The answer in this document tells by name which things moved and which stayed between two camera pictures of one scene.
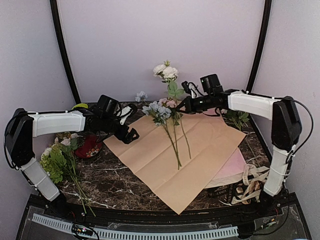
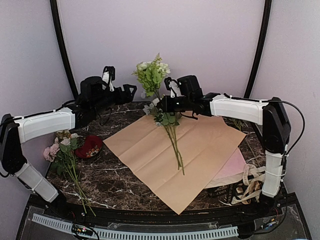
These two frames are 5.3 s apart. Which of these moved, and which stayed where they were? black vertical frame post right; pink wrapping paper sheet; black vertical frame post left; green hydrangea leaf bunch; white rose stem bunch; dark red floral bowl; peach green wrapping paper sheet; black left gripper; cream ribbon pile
Moved: green hydrangea leaf bunch; black left gripper; white rose stem bunch
Stayed: peach green wrapping paper sheet; cream ribbon pile; black vertical frame post left; dark red floral bowl; black vertical frame post right; pink wrapping paper sheet
